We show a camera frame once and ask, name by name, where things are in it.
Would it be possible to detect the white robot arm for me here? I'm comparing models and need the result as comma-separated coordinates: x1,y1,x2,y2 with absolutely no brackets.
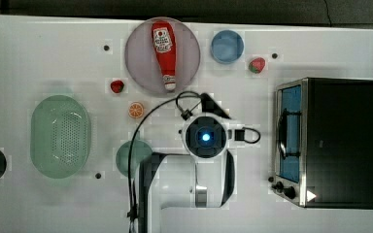
135,113,243,233

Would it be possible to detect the black toaster oven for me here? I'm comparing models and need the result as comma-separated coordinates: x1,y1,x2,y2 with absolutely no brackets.
269,78,373,210

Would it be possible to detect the orange slice toy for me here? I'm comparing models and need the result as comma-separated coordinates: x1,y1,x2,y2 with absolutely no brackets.
128,102,145,118

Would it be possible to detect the grey round plate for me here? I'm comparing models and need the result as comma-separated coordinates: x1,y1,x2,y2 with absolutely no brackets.
124,17,200,94

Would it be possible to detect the small red strawberry toy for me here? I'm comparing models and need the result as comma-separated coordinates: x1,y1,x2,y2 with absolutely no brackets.
110,80,124,93

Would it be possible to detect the blue bowl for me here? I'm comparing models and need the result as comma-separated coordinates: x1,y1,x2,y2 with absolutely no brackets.
211,30,244,64

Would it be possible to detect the large red strawberry toy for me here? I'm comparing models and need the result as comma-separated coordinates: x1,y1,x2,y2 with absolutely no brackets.
249,57,266,74

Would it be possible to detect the red ketchup bottle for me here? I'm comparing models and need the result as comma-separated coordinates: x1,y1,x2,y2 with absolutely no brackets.
152,20,177,91

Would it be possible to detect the green oval colander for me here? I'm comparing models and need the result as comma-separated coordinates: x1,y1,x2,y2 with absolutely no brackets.
30,95,91,179

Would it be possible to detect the green cup with handle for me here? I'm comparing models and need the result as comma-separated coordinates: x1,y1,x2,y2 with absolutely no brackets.
116,140,153,177

